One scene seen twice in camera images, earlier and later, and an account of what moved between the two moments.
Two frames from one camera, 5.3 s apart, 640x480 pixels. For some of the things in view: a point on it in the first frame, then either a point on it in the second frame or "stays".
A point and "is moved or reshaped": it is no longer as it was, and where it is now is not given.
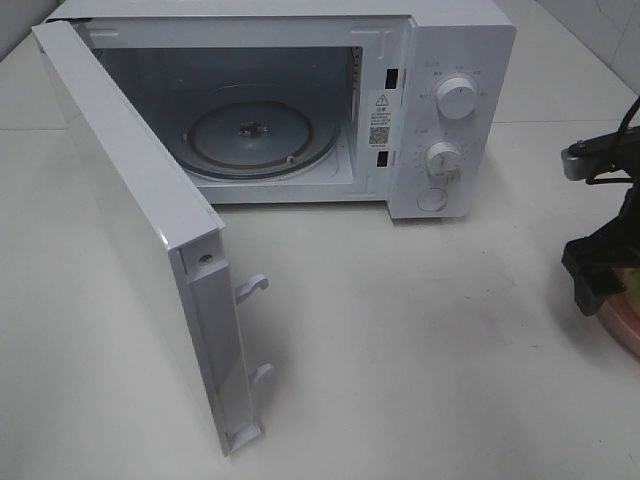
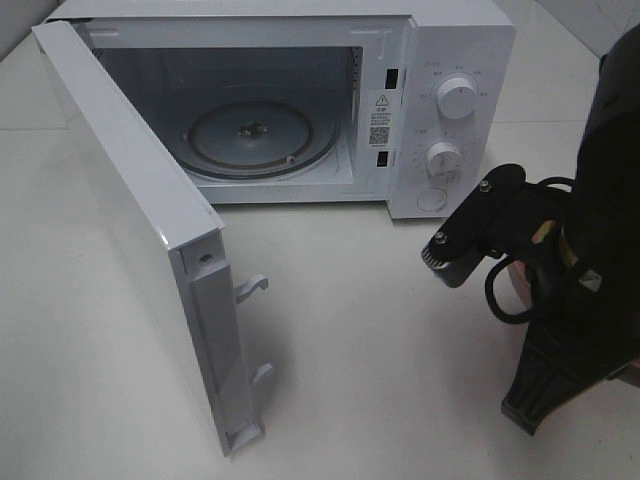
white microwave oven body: x=407 y=104 stays
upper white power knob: x=456 y=97 stays
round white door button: x=431 y=199 stays
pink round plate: x=620 y=317 is moved or reshaped
